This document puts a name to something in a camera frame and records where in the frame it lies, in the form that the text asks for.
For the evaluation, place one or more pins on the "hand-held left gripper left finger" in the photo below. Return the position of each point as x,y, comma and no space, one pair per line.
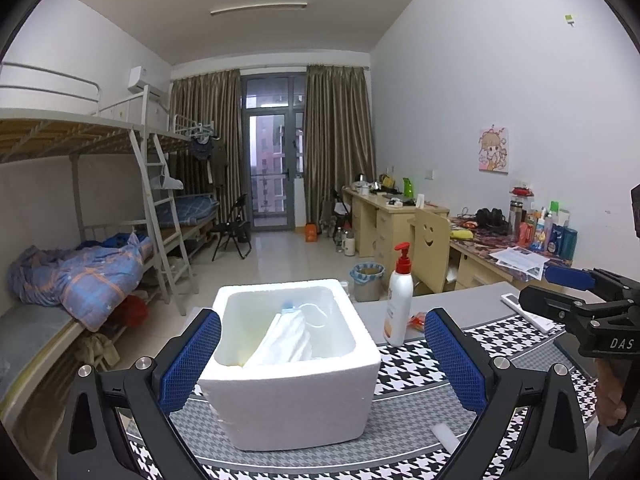
192,360

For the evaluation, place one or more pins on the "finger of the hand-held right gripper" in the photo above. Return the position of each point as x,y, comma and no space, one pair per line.
550,302
570,277

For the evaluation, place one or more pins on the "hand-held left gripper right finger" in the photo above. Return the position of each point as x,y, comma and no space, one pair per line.
457,360

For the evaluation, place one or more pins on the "white face mask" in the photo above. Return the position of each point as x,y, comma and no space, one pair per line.
282,340

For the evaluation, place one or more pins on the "white foam box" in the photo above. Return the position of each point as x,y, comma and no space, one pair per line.
300,400

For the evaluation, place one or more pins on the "person's right hand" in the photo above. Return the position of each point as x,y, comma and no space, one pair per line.
607,395

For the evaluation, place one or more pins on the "white remote control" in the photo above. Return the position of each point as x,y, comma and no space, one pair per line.
512,301

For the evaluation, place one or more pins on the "cluster of toiletry bottles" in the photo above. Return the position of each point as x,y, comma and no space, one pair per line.
550,240

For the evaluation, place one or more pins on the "printed paper sheets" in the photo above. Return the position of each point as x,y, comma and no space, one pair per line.
520,260

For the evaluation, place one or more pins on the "red snack packet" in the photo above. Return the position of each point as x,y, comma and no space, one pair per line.
417,321

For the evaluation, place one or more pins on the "black white houndstooth mat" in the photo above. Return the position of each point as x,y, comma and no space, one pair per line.
400,375

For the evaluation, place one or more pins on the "red bag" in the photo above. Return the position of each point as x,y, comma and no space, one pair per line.
135,312

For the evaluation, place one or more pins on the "white plastic packet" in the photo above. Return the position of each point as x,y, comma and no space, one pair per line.
446,438

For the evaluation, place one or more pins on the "white pump bottle red top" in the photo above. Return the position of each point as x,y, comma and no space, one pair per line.
398,305

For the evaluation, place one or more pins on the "wooden desk with patterned cloth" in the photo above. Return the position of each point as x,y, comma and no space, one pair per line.
470,270

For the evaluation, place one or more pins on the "beige cloth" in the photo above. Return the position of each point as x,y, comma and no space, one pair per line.
97,350

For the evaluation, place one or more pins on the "black headphones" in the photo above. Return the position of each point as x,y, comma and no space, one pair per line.
490,217

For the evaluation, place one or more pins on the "yellow pouch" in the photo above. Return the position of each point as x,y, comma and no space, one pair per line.
462,234

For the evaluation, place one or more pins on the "metal trash bin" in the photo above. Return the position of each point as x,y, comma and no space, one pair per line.
367,285

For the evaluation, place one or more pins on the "wooden chair with smiley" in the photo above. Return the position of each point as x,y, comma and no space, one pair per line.
430,245

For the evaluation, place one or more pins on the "blue plaid quilt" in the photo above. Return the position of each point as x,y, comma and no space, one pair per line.
90,280

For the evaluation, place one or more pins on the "black folding chair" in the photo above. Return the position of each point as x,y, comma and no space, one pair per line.
230,232

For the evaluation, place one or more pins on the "blue checked bedding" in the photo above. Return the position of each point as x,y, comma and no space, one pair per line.
195,210

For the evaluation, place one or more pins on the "white jug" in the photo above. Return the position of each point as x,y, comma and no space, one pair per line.
349,246

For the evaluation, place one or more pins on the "light wooden desk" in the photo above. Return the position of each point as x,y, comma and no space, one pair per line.
385,220

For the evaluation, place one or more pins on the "white bunk bed ladder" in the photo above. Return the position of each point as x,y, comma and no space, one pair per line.
151,200

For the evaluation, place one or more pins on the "orange bag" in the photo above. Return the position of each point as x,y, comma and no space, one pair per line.
313,232

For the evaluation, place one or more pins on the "dark hanging clothes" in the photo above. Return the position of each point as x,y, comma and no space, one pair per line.
217,160

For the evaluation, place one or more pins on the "glass balcony door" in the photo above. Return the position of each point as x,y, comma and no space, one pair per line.
270,160

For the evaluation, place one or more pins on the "brown curtain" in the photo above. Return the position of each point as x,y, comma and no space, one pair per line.
220,110
340,135

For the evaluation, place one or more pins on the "white metal bunk bed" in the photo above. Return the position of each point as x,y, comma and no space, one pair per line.
50,135

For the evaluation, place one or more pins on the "white air conditioner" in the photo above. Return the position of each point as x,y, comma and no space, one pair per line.
145,80

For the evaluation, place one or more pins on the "ceiling light tube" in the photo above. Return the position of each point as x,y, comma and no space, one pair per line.
257,8

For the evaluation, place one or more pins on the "cartoon wall poster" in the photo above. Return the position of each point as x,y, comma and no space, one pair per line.
494,149

